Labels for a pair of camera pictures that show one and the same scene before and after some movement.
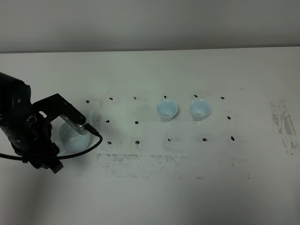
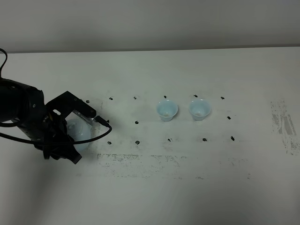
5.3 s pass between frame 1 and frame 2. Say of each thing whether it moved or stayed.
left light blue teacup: stayed
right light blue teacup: stayed
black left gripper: moved
